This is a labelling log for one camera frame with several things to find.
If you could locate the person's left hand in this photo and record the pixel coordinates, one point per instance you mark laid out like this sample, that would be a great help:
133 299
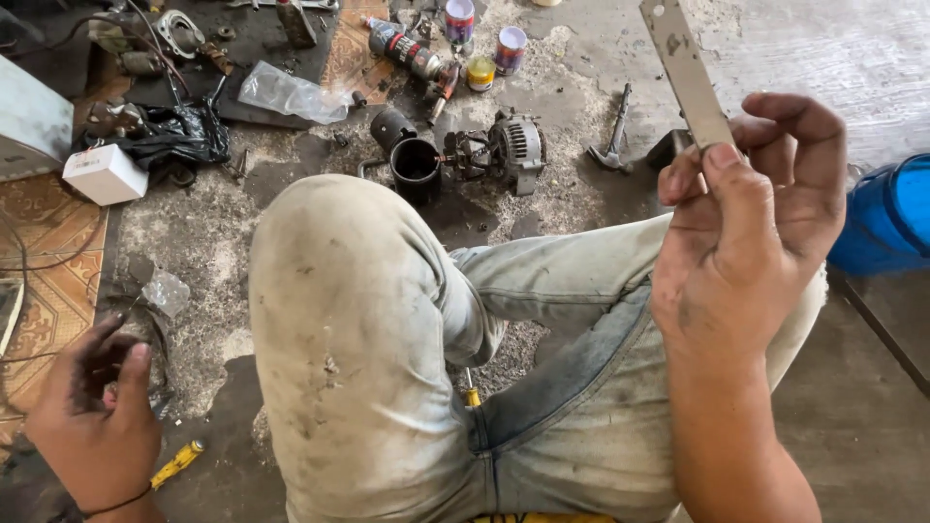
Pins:
94 436

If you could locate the person's right hand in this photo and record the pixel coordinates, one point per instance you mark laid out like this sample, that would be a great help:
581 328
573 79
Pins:
734 290

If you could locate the grey metal strip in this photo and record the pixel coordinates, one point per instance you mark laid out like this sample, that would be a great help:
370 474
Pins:
686 72

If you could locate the black wrist band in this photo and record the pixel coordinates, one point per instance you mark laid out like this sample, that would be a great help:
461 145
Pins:
116 503

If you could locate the large brown patterned mat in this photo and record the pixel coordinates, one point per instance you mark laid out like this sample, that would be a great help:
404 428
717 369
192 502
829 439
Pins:
51 290

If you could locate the black metal bar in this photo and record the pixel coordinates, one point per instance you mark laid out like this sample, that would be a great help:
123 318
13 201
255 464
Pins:
883 330

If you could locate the dark metal block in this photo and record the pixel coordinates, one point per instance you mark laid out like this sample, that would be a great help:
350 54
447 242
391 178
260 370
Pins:
665 149

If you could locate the small clear plastic bag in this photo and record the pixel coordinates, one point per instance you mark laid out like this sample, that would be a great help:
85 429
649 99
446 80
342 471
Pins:
167 292

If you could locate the blue plastic drum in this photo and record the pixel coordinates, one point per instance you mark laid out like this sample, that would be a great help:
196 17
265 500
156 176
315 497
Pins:
883 218

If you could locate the steel claw hammer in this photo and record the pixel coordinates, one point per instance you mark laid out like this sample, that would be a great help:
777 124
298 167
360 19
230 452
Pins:
616 134

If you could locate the white cardboard box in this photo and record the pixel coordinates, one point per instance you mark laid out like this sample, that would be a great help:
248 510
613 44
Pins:
105 174

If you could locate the grey car alternator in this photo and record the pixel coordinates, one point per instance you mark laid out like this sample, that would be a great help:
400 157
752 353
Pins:
508 149

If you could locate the person's dirty light jeans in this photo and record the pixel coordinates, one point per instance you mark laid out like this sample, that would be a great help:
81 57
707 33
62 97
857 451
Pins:
363 349

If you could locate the black plastic bag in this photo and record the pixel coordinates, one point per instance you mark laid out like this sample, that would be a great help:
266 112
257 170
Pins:
174 138

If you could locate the rusty metal part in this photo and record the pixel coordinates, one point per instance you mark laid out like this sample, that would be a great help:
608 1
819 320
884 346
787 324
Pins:
115 118

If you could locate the grey metal case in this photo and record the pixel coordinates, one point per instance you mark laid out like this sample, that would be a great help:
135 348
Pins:
29 123

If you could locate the purple tin can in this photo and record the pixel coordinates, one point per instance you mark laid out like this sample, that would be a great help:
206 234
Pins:
459 22
510 51

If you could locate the small yellow jar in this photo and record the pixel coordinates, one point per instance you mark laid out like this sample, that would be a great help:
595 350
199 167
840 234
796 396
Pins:
480 74

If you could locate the large black cylindrical housing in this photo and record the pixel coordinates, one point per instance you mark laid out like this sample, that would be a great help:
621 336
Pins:
415 171

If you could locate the small black cylindrical housing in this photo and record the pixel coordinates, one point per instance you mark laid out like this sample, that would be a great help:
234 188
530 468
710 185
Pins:
391 127

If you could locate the large clear plastic bag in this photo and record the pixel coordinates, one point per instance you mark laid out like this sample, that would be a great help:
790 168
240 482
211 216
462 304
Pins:
290 93

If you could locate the black spray can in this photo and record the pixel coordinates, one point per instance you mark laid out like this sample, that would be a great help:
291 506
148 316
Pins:
407 51

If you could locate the dismantled starter motor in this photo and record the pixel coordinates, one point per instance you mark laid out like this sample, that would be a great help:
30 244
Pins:
171 33

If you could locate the black rubber mat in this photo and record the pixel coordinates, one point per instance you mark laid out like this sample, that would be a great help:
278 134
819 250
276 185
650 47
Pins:
247 51

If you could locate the small brown patterned mat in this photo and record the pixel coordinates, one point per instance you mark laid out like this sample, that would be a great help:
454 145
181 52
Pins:
356 62

